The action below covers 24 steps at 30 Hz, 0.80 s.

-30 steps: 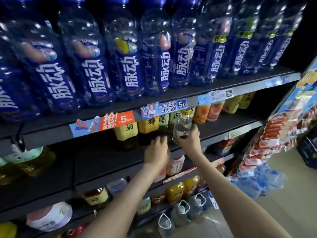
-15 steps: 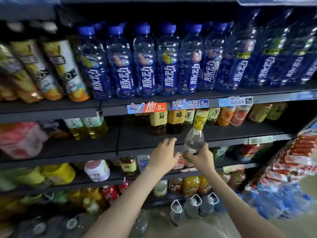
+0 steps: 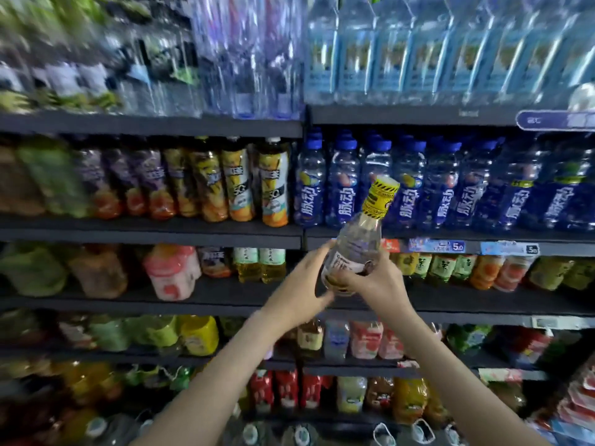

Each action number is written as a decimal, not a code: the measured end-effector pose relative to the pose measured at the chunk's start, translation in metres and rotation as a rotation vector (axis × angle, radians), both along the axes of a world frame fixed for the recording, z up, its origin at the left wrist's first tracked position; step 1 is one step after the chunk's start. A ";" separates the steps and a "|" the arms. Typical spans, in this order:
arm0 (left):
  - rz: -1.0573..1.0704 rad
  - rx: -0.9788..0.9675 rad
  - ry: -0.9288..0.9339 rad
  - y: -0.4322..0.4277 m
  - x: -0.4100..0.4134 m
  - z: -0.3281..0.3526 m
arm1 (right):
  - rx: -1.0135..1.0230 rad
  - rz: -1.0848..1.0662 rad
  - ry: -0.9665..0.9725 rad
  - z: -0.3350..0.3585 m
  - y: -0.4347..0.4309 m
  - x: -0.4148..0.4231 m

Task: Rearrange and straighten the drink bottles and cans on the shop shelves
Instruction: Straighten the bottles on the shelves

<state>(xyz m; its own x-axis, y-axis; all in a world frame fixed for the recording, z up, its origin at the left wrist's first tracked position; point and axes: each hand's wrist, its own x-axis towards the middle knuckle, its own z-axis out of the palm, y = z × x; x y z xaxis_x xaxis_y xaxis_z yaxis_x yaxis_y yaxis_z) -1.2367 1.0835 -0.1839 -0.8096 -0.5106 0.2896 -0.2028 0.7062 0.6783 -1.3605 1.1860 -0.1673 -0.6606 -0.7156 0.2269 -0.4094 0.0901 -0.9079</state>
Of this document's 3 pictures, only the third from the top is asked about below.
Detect person's left hand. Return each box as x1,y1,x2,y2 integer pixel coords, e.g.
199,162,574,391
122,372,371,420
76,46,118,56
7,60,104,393
253,242,336,338

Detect person's right hand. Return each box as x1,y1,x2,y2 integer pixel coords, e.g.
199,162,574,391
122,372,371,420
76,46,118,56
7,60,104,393
338,250,417,323

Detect tea bottle green white label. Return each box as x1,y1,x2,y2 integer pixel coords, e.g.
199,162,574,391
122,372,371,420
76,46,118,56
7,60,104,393
430,254,461,282
452,254,478,281

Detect row of dark blue sports bottles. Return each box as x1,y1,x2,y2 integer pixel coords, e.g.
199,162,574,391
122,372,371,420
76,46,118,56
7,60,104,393
293,133,595,233

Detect group of large water bottles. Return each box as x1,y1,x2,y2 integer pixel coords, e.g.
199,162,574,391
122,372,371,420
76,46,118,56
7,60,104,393
84,413,466,446

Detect dark grey metal shelf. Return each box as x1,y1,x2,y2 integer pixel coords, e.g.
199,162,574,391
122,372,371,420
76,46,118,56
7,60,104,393
0,102,595,433

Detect group of green squat bottles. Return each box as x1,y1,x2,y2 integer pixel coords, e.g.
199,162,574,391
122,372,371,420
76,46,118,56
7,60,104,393
56,313,180,354

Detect orange squat drink bottle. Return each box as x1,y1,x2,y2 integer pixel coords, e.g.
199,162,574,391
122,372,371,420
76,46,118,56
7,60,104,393
67,244,130,300

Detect purple label fruit drink bottle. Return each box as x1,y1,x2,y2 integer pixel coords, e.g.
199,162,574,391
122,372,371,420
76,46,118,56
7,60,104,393
104,144,150,217
74,144,124,220

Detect tall clear bottle red label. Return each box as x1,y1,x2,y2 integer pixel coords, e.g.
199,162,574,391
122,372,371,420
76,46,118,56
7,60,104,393
190,0,238,117
265,0,306,117
231,0,273,120

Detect row of blue label water bottles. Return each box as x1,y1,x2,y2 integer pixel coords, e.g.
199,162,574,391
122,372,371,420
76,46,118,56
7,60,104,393
305,0,595,108

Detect yellow green drink bottle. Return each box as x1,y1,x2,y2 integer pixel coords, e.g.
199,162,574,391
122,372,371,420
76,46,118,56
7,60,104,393
0,243,68,298

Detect person's right forearm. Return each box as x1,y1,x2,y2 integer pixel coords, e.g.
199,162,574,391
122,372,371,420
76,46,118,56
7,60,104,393
386,306,550,446

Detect person's left forearm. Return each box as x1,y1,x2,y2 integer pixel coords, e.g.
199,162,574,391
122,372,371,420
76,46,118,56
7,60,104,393
134,315,294,446

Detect dark blue shelf label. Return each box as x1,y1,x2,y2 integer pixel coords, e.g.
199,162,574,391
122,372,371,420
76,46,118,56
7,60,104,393
516,109,595,133

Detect hanging red snack packets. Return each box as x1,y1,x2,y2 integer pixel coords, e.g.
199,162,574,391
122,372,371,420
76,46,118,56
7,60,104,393
530,357,595,446

